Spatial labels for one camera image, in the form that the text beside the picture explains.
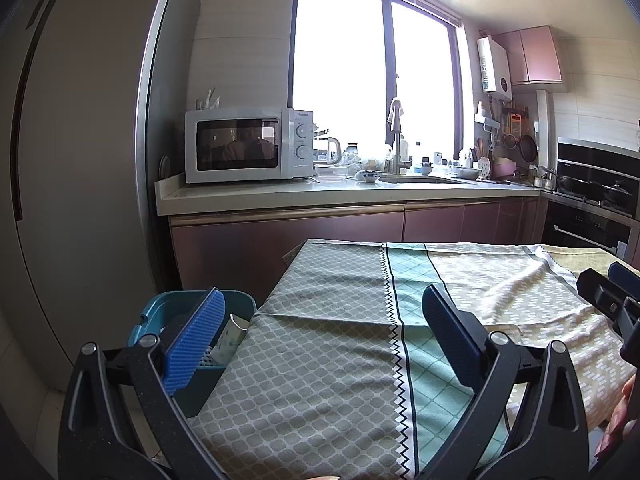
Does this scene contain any pink wall cabinet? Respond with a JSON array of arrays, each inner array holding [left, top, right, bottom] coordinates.
[[492, 25, 563, 86]]

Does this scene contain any patterned green beige tablecloth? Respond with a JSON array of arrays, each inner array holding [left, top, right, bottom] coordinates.
[[187, 239, 638, 480]]

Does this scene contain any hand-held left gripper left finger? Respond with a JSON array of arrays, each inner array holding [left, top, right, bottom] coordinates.
[[56, 286, 228, 480]]

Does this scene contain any person's right hand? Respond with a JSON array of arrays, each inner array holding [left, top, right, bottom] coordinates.
[[597, 372, 640, 458]]

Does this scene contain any kitchen sink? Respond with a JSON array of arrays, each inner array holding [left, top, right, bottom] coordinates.
[[377, 175, 476, 186]]

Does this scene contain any wall utensil rack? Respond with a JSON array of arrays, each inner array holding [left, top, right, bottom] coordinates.
[[475, 102, 538, 161]]

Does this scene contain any clear glass food container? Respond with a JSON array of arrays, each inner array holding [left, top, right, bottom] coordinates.
[[314, 162, 349, 181]]

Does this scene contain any black built-in oven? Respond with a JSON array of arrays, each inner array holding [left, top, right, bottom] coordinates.
[[542, 200, 636, 261]]

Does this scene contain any steel kitchen faucet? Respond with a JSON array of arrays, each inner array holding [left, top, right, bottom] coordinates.
[[386, 99, 413, 176]]

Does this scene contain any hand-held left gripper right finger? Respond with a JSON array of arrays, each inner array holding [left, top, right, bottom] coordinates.
[[421, 283, 591, 480]]

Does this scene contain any white water heater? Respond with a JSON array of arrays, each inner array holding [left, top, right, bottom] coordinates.
[[476, 36, 513, 101]]

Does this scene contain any white microwave oven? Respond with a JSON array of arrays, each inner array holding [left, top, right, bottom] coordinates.
[[184, 107, 316, 184]]

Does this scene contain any yellow cloth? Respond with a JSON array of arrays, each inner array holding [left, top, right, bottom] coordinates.
[[542, 244, 626, 281]]

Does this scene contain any black lidded pot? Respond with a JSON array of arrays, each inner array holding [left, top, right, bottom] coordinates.
[[602, 182, 636, 211]]

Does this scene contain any large kitchen window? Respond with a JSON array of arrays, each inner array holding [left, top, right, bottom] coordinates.
[[287, 0, 473, 161]]

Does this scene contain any black wok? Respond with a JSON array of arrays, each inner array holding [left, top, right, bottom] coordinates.
[[557, 174, 603, 198]]

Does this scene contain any blue plastic bin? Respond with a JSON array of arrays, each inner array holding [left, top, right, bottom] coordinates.
[[127, 289, 258, 418]]

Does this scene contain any glass kettle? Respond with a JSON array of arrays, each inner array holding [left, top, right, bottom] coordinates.
[[314, 130, 343, 166]]

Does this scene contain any kitchen counter with brown cabinets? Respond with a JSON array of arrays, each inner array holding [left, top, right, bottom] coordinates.
[[155, 172, 548, 291]]

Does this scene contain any black range hood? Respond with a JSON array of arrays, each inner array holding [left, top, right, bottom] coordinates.
[[556, 136, 640, 181]]

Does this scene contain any cloth hung on faucet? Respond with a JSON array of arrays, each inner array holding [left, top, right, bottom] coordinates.
[[386, 100, 405, 146]]

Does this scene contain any grey refrigerator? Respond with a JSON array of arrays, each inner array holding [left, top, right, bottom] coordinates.
[[0, 0, 201, 391]]

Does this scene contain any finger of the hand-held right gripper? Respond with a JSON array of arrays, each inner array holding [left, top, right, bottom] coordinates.
[[576, 267, 640, 342], [607, 261, 640, 289]]

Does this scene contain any white blue-dotted paper cup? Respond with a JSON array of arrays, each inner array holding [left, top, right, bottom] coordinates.
[[212, 312, 248, 366]]

